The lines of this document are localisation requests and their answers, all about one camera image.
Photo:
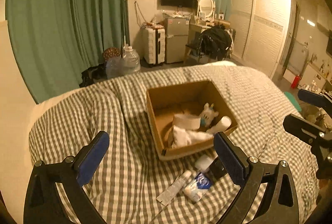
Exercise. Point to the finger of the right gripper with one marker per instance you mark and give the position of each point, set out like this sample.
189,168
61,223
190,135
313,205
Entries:
321,100
306,131

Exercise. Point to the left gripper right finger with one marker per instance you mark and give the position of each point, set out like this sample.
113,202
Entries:
279,203

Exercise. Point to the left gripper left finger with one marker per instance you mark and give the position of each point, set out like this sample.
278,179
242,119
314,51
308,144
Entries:
43,203

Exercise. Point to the white cylinder bottle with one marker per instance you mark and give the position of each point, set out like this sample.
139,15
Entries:
221,126

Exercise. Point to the blue tissue pack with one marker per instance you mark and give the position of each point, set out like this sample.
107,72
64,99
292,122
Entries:
197,187

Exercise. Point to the white unicorn figurine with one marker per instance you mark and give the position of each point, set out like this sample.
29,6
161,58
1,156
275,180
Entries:
208,115

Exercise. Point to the white plush toy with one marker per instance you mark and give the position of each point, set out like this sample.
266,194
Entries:
183,137

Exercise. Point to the beige tape roll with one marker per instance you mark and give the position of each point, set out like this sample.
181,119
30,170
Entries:
186,121

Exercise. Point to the white cream tube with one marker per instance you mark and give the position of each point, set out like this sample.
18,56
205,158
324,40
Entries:
170,193

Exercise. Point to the teal stool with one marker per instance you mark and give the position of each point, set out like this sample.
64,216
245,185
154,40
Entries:
293,100

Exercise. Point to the red fire extinguisher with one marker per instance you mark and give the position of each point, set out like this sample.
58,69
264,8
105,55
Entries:
295,82

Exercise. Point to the checkered bed quilt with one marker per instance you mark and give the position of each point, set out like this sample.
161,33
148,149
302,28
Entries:
131,176

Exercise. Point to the white louvered wardrobe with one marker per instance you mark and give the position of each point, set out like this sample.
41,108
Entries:
261,27

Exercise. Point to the chair with black clothes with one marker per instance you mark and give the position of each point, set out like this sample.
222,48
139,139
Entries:
217,42

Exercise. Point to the cardboard box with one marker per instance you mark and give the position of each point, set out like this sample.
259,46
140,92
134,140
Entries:
187,98

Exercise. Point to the wooden dressing table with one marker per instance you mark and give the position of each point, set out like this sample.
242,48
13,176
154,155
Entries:
207,25

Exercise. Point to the oval vanity mirror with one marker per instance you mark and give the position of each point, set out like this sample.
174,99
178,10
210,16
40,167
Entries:
206,8

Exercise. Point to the silver mini fridge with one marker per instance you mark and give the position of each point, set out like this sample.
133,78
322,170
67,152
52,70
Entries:
176,36

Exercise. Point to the clear water jug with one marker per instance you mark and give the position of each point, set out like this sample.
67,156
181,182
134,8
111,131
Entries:
131,60

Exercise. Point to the white suitcase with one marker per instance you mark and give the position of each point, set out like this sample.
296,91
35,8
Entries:
154,45

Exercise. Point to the brown patterned bag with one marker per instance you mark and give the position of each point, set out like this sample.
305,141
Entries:
111,53

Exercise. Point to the large green curtain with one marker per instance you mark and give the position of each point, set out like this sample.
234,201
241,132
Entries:
54,41

